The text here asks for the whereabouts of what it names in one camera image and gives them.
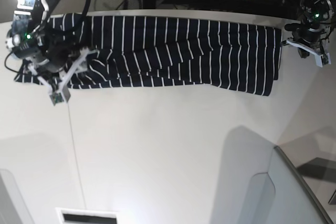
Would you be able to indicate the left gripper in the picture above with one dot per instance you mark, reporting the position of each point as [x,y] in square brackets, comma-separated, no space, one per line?
[307,34]

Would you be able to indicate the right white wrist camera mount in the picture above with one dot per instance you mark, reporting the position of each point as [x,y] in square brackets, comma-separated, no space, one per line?
[57,83]

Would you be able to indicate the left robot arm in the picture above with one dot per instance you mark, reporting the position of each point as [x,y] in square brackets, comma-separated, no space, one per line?
[317,18]

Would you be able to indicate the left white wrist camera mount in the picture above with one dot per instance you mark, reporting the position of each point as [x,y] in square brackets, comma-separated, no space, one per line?
[320,53]

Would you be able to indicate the navy white striped t-shirt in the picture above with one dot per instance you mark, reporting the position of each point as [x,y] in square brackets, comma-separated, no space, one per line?
[148,51]

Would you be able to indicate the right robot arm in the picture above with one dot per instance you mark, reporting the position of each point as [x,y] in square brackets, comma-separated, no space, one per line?
[32,36]

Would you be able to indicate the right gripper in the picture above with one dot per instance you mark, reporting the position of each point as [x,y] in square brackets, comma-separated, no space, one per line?
[52,59]

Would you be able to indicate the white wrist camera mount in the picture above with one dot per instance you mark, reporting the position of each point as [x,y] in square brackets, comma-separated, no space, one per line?
[57,83]
[320,53]

